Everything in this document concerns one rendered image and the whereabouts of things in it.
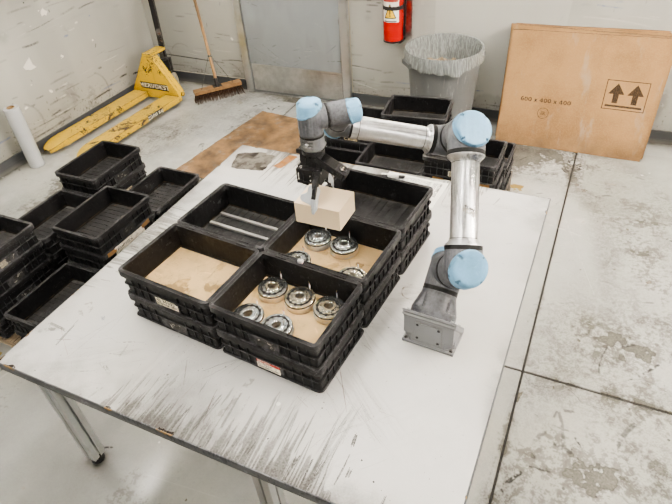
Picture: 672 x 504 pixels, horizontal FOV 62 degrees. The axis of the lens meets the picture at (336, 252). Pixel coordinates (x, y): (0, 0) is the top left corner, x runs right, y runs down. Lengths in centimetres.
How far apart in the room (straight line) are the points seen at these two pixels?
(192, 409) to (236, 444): 20
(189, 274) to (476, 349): 103
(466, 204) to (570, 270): 171
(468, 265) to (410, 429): 50
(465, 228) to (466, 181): 14
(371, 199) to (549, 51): 236
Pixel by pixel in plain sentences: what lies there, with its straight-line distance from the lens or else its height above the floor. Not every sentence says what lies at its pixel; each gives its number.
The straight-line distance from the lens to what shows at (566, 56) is 434.
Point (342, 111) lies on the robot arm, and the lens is 167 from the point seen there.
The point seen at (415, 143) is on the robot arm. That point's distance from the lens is 185.
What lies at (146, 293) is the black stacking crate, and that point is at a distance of 202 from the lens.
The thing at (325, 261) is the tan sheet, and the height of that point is 83.
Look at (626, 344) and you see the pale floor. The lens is 304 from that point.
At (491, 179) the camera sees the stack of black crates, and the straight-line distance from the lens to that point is 304.
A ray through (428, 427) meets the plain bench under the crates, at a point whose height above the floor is 70.
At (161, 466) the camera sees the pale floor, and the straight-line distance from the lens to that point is 261.
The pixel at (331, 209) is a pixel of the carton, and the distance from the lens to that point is 175.
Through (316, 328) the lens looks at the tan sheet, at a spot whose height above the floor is 83.
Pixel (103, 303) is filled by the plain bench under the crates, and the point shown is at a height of 70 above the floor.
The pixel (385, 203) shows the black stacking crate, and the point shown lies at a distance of 228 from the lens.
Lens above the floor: 213
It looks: 39 degrees down
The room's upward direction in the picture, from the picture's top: 5 degrees counter-clockwise
